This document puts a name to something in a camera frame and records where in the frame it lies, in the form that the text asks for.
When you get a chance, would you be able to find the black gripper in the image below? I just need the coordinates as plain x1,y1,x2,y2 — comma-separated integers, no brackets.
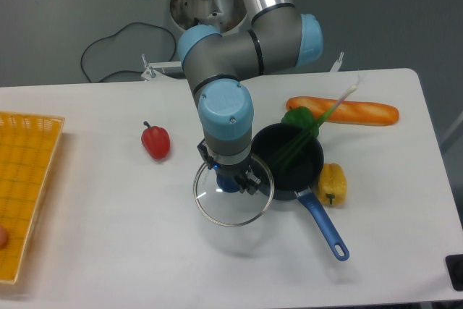
197,140,261,195

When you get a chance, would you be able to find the glass pot lid blue knob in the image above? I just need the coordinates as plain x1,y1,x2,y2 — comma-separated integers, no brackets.
192,154,275,227

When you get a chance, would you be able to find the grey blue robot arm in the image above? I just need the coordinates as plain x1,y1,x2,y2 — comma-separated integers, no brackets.
177,0,323,192

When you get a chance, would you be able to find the dark blue saucepan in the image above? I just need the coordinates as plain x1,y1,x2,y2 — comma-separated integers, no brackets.
251,123,349,261

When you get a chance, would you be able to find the green onion stalk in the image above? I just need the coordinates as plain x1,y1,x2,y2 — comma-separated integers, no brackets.
269,72,365,174

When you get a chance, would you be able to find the yellow bell pepper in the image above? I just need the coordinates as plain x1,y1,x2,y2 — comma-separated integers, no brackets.
317,163,347,206

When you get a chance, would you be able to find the green bell pepper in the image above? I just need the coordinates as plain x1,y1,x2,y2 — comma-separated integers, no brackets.
281,106,319,138

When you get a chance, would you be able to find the red bell pepper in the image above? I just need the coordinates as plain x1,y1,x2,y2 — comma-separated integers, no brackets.
141,121,171,160

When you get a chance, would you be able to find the orange baguette bread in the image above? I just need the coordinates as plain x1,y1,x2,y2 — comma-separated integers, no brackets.
286,96,399,126

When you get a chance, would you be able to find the black device at table corner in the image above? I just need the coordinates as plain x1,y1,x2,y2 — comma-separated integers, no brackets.
445,254,463,292

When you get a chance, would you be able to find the yellow woven basket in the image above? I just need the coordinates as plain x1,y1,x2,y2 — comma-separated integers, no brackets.
1,111,65,284

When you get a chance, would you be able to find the left white table clamp bracket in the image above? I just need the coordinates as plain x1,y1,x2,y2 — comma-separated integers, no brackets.
140,54,184,81

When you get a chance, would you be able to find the white table clamp bracket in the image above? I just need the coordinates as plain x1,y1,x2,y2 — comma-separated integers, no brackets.
140,54,184,81
330,51,344,72

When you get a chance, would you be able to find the right white table clamp bracket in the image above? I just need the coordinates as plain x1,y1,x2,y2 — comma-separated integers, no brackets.
330,51,344,72

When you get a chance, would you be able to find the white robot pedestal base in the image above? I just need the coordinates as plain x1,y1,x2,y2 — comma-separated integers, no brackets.
170,0,247,33

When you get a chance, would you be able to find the black cable on floor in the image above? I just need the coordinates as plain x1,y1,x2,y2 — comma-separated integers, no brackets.
80,21,177,83

